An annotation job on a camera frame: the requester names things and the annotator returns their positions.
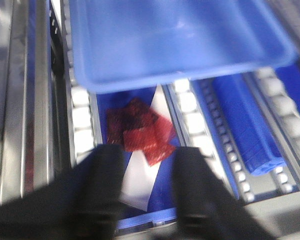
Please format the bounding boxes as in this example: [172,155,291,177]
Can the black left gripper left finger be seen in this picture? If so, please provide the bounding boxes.
[0,144,125,240]

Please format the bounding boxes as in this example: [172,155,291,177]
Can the white roller track right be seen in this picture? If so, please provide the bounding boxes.
[254,67,300,161]

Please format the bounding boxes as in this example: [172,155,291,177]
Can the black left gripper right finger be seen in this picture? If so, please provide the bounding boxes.
[172,146,275,240]

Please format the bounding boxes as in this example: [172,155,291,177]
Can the blue lower bin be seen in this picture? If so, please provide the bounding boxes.
[95,84,241,230]

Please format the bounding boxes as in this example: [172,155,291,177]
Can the blue rolled bag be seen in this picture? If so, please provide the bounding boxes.
[212,74,286,176]

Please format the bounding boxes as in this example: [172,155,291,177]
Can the white roller track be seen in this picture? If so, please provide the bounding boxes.
[63,22,101,166]
[172,77,216,158]
[254,67,300,161]

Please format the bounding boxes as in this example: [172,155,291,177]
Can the blue plastic tray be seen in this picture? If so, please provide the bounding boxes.
[64,0,297,94]

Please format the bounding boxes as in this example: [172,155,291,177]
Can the white paper sheet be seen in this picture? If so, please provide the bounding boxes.
[118,84,171,213]

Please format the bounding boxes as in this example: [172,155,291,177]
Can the red mesh packets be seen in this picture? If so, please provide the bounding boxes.
[106,97,176,167]

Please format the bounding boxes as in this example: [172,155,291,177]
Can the silver shelf frame rail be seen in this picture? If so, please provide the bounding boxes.
[0,0,66,204]

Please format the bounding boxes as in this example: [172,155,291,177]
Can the white roller track middle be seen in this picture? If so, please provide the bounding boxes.
[172,77,216,158]

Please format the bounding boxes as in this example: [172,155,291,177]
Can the white roller track left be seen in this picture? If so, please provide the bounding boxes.
[63,22,101,166]

